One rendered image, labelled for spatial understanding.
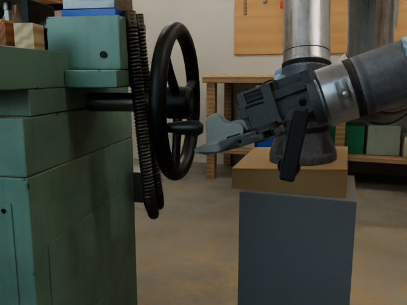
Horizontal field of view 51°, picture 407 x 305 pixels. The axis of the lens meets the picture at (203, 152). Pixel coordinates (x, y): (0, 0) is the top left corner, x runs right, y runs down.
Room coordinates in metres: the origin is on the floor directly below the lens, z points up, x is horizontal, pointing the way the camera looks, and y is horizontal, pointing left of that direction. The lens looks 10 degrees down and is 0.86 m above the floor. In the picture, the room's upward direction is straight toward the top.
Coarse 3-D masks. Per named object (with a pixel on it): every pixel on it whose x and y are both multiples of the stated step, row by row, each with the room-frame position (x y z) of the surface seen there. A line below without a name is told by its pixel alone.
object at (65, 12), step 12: (72, 0) 0.76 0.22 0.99; (84, 0) 0.75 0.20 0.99; (96, 0) 0.75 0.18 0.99; (108, 0) 0.75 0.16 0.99; (120, 0) 0.77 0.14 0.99; (72, 12) 0.76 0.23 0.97; (84, 12) 0.75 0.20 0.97; (96, 12) 0.75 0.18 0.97; (108, 12) 0.74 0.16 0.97; (120, 12) 0.76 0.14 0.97
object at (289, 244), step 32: (256, 192) 1.10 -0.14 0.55; (352, 192) 1.10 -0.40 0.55; (256, 224) 1.09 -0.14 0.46; (288, 224) 1.06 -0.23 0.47; (320, 224) 1.04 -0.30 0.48; (352, 224) 1.01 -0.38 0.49; (256, 256) 1.09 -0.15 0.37; (288, 256) 1.06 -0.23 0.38; (320, 256) 1.04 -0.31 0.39; (352, 256) 1.01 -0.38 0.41; (256, 288) 1.09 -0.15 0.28; (288, 288) 1.06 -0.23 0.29; (320, 288) 1.04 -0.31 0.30
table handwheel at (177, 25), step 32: (160, 32) 0.72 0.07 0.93; (160, 64) 0.66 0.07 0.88; (192, 64) 0.88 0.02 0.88; (96, 96) 0.81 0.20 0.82; (128, 96) 0.79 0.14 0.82; (160, 96) 0.65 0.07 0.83; (192, 96) 0.79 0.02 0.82; (160, 128) 0.65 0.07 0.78; (160, 160) 0.68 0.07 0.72; (192, 160) 0.84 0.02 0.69
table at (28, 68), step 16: (0, 48) 0.57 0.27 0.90; (16, 48) 0.61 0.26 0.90; (32, 48) 0.65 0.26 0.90; (0, 64) 0.57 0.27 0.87; (16, 64) 0.60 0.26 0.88; (32, 64) 0.64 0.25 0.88; (48, 64) 0.68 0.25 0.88; (64, 64) 0.73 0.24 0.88; (0, 80) 0.57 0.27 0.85; (16, 80) 0.60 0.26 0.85; (32, 80) 0.64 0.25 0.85; (48, 80) 0.68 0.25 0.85; (64, 80) 0.73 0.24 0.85; (80, 80) 0.72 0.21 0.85; (96, 80) 0.72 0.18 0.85; (112, 80) 0.71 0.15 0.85; (128, 80) 0.76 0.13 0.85
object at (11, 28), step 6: (0, 24) 0.75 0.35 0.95; (6, 24) 0.75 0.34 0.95; (12, 24) 0.77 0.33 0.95; (0, 30) 0.75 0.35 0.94; (6, 30) 0.75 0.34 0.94; (12, 30) 0.76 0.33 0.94; (0, 36) 0.75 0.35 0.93; (6, 36) 0.75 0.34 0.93; (12, 36) 0.76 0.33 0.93; (0, 42) 0.75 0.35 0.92; (6, 42) 0.75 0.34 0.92; (12, 42) 0.76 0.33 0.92
